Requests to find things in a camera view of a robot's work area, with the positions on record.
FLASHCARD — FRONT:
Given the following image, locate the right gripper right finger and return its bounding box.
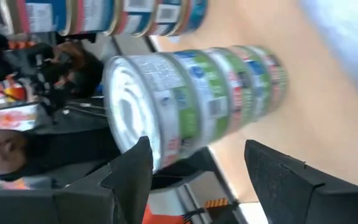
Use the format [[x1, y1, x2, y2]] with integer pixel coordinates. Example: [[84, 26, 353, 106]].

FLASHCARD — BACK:
[[244, 139, 358, 224]]

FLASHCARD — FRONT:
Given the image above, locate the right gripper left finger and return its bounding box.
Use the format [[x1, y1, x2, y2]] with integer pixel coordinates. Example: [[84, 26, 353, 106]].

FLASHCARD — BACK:
[[0, 136, 154, 224]]

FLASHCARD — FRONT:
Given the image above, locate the gold-lid salmon can blue label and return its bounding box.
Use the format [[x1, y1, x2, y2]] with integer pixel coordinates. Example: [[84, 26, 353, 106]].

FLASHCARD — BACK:
[[68, 0, 119, 35], [113, 0, 158, 37], [0, 0, 73, 35], [152, 0, 188, 37], [181, 0, 209, 34]]

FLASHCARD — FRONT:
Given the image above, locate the silver-lid tuna can green label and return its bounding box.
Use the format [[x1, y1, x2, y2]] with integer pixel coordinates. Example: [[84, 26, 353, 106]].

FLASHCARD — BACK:
[[103, 53, 204, 174], [216, 46, 265, 133], [247, 45, 289, 121], [174, 49, 237, 150]]

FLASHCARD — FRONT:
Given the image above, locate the floral patterned fabric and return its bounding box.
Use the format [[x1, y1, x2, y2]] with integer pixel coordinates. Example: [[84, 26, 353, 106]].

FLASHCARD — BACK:
[[0, 104, 40, 131]]

